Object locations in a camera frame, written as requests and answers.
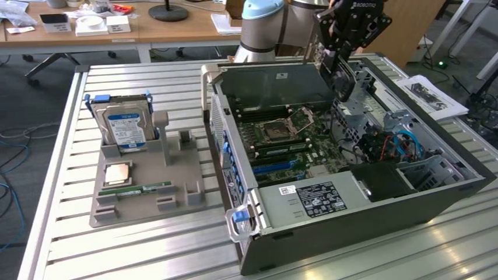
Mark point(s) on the Nvidia graphics card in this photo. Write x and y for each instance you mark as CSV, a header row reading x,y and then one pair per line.
x,y
345,84

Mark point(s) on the wooden desk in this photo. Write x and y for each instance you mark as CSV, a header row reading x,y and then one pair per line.
x,y
175,29

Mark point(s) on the white paper stack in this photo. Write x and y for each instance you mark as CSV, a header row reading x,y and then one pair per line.
x,y
223,24

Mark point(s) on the clear plastic bag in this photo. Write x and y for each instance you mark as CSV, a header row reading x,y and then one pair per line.
x,y
15,13

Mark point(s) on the grey power supply unit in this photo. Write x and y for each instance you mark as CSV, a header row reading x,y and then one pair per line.
x,y
279,213

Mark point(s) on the printed paper stack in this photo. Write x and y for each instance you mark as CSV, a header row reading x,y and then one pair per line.
x,y
427,96

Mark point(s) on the white box with tape roll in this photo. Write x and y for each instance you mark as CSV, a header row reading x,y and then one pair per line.
x,y
91,26

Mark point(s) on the CPU socket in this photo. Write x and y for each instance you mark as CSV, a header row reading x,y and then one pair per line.
x,y
276,131

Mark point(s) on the brown cardboard box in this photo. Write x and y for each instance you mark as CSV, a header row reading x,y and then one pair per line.
x,y
234,8

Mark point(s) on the black chair base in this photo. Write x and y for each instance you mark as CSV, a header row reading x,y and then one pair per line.
x,y
57,58

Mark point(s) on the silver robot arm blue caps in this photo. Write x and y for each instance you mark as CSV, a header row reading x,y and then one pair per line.
x,y
256,35

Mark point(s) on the white label card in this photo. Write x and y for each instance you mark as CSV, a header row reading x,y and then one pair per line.
x,y
20,29

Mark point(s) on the small white box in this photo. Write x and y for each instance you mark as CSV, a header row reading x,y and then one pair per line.
x,y
118,24

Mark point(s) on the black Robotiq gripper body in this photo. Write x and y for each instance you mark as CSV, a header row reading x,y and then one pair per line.
x,y
362,17

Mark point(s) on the red packet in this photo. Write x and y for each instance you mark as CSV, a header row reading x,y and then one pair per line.
x,y
123,8

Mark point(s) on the silver disk bay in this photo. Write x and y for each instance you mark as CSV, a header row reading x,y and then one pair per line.
x,y
431,175

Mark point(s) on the white box black insert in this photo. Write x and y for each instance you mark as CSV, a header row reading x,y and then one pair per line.
x,y
55,24

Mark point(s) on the hard disk in blue carrier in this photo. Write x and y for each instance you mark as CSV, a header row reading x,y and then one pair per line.
x,y
122,128

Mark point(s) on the silver drive cage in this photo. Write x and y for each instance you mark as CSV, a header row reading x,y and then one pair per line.
x,y
373,116

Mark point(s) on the white table frame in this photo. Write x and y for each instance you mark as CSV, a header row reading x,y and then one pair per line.
x,y
447,30

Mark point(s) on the grey printed parts rack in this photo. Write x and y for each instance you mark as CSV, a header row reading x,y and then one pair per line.
x,y
151,175

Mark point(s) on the black lamp base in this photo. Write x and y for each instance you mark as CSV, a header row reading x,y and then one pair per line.
x,y
168,14

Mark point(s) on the black open PC case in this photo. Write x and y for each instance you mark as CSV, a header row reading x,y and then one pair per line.
x,y
350,233

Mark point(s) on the grey mug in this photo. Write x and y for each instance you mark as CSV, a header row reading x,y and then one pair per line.
x,y
56,3

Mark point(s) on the wooden cabinet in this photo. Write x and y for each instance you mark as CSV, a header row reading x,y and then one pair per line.
x,y
413,26

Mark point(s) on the green RAM stick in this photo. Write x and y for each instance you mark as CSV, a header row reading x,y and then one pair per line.
x,y
279,149
132,189

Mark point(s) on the blue expansion slot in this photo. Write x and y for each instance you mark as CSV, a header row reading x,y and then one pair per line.
x,y
272,168

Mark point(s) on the open socket cover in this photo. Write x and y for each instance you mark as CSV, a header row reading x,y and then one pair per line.
x,y
302,118

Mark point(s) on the power strip green light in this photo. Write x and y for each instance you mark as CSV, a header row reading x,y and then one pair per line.
x,y
441,64

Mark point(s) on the black air duct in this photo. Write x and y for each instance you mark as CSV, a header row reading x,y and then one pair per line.
x,y
381,181

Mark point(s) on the copper-toned CPU chip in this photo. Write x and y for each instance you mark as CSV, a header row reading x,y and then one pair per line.
x,y
116,174

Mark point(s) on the green motherboard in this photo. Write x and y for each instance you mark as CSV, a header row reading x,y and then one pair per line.
x,y
323,151

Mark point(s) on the white switch box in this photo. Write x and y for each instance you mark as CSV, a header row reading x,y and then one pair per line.
x,y
421,52

